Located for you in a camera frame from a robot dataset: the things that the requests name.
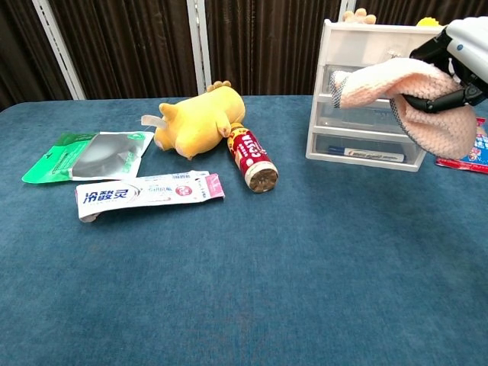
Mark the black and silver right hand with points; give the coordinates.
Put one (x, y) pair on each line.
(470, 42)

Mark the pink waffle cloth grey trim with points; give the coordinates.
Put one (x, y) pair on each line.
(400, 82)

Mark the small yellow toy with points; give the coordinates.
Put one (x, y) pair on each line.
(429, 22)

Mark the white plastic drawer organizer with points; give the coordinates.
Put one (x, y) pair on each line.
(362, 42)

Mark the blue and red snack bag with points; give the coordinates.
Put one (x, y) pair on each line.
(478, 152)

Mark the small tan plush toy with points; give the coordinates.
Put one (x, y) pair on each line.
(360, 17)

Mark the blue and white marker pen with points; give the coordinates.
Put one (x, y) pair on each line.
(373, 155)

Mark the red Costa drink bottle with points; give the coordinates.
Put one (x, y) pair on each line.
(251, 156)

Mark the yellow plush toy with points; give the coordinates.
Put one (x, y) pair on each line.
(202, 122)

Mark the blue felt table mat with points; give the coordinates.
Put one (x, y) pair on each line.
(244, 274)

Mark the dark pleated curtain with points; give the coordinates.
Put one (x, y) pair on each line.
(133, 45)

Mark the white toothpaste box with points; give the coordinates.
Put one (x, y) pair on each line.
(145, 194)

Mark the white frame post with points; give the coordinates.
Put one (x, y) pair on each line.
(199, 45)
(347, 9)
(61, 49)

